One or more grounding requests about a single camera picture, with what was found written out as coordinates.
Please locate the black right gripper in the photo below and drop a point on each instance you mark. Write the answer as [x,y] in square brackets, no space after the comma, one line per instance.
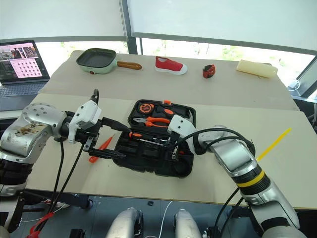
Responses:
[174,141]

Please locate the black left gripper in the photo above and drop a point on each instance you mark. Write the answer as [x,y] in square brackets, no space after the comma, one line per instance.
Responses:
[90,134]

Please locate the orange black screwdriver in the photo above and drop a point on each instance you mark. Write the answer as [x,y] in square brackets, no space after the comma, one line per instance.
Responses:
[135,135]

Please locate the black plastic tool case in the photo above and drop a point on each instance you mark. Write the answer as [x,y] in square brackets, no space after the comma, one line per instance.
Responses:
[148,156]

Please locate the orange case latch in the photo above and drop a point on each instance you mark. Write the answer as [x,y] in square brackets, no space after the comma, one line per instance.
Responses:
[167,101]

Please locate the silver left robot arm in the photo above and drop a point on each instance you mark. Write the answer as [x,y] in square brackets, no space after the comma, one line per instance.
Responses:
[32,129]

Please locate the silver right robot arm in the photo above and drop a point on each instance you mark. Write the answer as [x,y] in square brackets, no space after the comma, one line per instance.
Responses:
[235,153]

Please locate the orange utility knife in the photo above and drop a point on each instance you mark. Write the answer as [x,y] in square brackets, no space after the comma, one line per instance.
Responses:
[104,146]

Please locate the orange black tape measure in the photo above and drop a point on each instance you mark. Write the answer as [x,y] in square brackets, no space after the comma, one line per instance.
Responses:
[146,108]

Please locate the red canvas shoe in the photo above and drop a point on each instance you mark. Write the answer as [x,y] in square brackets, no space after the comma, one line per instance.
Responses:
[171,65]

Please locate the red black tape measure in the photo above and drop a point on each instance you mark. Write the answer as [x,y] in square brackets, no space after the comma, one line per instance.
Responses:
[208,71]

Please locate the silver rounded robot leg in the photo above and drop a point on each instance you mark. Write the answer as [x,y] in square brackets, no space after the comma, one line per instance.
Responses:
[185,223]
[123,223]

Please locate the yellow plastic strip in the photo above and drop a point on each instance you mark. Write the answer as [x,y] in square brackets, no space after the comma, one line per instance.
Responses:
[272,142]

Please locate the cream plastic block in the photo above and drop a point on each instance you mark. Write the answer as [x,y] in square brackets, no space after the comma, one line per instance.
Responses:
[255,68]

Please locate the grey laptop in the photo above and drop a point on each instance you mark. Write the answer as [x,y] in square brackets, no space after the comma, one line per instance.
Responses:
[19,64]

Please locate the white roller blind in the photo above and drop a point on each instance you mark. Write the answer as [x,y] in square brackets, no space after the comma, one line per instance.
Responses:
[223,19]
[62,17]

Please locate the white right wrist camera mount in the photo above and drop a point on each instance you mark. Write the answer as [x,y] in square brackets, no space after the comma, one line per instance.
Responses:
[182,126]

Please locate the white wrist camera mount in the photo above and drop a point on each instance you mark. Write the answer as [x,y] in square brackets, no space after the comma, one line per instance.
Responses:
[86,114]
[182,126]

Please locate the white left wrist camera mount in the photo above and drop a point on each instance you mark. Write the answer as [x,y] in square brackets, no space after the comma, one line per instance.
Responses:
[86,114]

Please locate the black table frame bar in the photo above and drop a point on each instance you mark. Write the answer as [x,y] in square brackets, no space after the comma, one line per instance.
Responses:
[64,198]

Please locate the grey window frame post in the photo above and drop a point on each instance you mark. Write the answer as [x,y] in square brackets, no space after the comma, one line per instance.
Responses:
[131,42]

